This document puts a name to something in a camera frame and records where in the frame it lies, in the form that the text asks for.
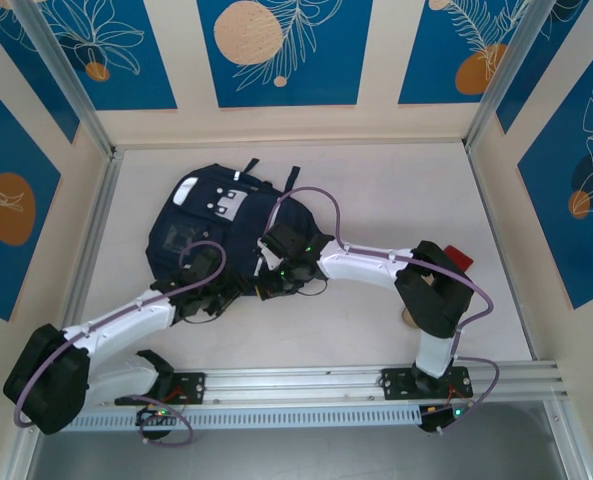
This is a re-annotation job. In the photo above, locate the aluminium frame post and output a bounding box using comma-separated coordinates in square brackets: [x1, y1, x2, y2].
[543, 397, 593, 480]
[464, 0, 548, 151]
[13, 0, 116, 157]
[0, 399, 45, 480]

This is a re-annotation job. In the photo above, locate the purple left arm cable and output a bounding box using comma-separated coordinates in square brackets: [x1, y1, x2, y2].
[14, 240, 228, 447]

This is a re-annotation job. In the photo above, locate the red flat case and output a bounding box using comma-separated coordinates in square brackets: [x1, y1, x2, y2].
[443, 243, 476, 275]

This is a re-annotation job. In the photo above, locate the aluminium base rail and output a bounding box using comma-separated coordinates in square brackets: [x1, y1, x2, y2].
[23, 359, 562, 407]

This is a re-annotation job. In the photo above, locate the white slotted cable duct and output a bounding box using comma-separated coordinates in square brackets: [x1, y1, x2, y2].
[40, 403, 423, 435]

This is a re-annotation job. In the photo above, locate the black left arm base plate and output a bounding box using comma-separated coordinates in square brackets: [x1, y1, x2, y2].
[114, 370, 208, 406]

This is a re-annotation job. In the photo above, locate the navy blue backpack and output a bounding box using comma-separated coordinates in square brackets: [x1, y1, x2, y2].
[144, 157, 330, 302]

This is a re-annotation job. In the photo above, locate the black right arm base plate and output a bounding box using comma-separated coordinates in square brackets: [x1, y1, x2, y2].
[379, 365, 476, 401]

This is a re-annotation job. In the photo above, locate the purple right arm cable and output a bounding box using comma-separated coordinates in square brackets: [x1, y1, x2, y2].
[263, 186, 501, 437]

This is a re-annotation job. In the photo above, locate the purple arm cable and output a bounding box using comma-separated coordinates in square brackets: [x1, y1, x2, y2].
[14, 240, 228, 447]
[263, 186, 501, 437]

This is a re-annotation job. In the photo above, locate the small controller board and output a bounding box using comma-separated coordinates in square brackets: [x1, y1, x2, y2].
[135, 405, 177, 427]
[418, 403, 475, 435]

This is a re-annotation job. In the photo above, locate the aluminium side rail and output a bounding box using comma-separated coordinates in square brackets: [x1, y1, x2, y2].
[50, 149, 125, 371]
[463, 142, 540, 362]

